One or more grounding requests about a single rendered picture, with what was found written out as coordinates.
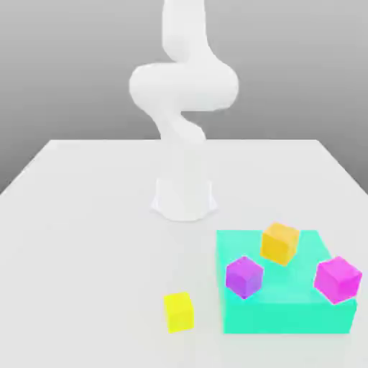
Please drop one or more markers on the small purple cube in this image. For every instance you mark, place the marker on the small purple cube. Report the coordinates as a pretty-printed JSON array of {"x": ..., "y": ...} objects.
[{"x": 244, "y": 277}]

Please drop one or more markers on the small orange cube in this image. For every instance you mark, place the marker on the small orange cube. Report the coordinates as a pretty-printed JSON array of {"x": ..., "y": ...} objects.
[{"x": 278, "y": 244}]

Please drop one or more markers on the small magenta cube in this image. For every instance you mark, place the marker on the small magenta cube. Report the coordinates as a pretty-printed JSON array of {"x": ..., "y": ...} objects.
[{"x": 337, "y": 280}]

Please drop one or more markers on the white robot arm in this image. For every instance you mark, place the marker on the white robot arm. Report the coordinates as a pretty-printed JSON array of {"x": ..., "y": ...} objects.
[{"x": 184, "y": 86}]

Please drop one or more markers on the small yellow cube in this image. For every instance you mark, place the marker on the small yellow cube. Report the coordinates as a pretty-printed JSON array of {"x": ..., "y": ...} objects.
[{"x": 178, "y": 312}]

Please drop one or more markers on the large turquoise box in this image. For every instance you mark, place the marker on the large turquoise box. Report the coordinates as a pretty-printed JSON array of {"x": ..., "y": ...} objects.
[{"x": 287, "y": 314}]

